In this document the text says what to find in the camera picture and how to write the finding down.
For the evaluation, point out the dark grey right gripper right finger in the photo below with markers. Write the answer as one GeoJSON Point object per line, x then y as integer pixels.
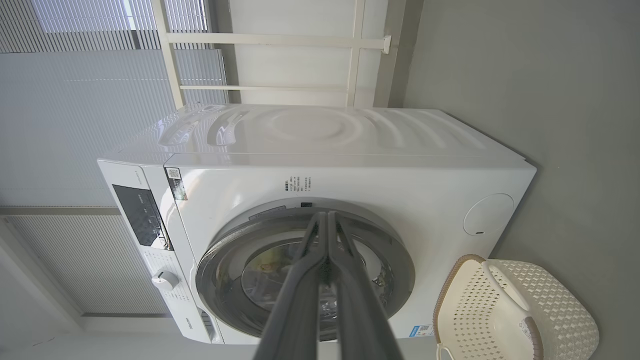
{"type": "Point", "coordinates": [360, 320]}

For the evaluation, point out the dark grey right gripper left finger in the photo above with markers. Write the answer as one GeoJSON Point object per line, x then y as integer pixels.
{"type": "Point", "coordinates": [295, 310]}

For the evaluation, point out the white washing machine dial knob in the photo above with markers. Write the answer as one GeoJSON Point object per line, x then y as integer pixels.
{"type": "Point", "coordinates": [165, 280]}

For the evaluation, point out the white front-load washing machine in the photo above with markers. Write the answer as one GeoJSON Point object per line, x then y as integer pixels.
{"type": "Point", "coordinates": [350, 175]}

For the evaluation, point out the black washing machine display panel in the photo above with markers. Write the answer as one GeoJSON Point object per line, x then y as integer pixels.
{"type": "Point", "coordinates": [140, 215]}

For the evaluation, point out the cream perforated laundry basket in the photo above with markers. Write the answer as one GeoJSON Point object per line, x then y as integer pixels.
{"type": "Point", "coordinates": [550, 310]}

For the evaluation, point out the blue energy label sticker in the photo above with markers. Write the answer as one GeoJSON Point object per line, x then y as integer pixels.
{"type": "Point", "coordinates": [420, 330]}

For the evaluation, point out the round white filter cover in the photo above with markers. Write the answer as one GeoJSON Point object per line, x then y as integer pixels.
{"type": "Point", "coordinates": [488, 215]}

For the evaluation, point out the black QR code sticker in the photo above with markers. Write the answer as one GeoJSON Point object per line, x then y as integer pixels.
{"type": "Point", "coordinates": [176, 184]}

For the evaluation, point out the white window blind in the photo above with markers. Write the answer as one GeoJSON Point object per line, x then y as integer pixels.
{"type": "Point", "coordinates": [90, 265]}
{"type": "Point", "coordinates": [75, 125]}

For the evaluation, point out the white metal railing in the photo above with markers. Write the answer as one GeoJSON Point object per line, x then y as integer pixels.
{"type": "Point", "coordinates": [275, 40]}

